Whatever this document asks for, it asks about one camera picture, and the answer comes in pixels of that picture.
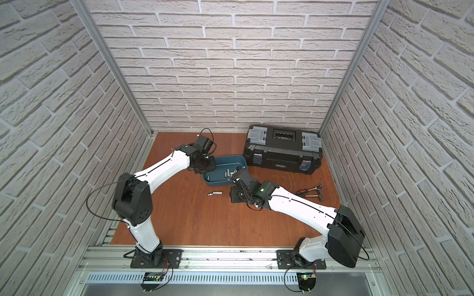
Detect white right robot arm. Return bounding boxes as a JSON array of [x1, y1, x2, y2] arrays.
[[230, 178, 365, 268]]

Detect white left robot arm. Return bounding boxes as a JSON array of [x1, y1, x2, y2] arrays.
[[112, 145, 216, 254]]

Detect teal plastic storage box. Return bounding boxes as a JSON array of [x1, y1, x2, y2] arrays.
[[202, 155, 248, 187]]

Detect black grey toolbox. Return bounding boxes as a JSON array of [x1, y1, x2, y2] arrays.
[[243, 125, 323, 175]]

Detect ratchet wrench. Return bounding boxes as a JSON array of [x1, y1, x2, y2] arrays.
[[296, 184, 323, 194]]

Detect right controller board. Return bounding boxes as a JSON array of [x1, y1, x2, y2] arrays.
[[296, 273, 317, 293]]

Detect controller board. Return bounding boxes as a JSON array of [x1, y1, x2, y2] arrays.
[[141, 272, 167, 292], [296, 273, 317, 293]]

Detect left controller board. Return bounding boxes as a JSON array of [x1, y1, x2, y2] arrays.
[[141, 272, 167, 292]]

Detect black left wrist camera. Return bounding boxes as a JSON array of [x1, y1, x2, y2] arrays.
[[193, 135, 216, 155]]

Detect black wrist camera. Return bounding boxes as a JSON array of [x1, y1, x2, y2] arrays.
[[231, 167, 256, 187], [193, 135, 216, 155]]

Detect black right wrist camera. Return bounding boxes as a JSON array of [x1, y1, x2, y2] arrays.
[[231, 167, 256, 187]]

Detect hammer with dark handle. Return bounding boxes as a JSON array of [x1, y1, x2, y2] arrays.
[[297, 194, 324, 202]]

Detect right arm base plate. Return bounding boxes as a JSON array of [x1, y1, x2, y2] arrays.
[[276, 249, 327, 270]]

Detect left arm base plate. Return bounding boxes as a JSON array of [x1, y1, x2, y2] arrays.
[[130, 248, 183, 269]]

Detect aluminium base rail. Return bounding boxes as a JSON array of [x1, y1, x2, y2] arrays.
[[73, 246, 381, 287]]

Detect aluminium frame post left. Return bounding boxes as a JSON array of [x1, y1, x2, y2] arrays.
[[71, 0, 154, 137]]

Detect aluminium frame post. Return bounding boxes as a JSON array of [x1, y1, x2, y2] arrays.
[[319, 0, 391, 136], [71, 0, 154, 137]]

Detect aluminium frame post right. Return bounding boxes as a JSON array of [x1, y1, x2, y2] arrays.
[[319, 0, 391, 136]]

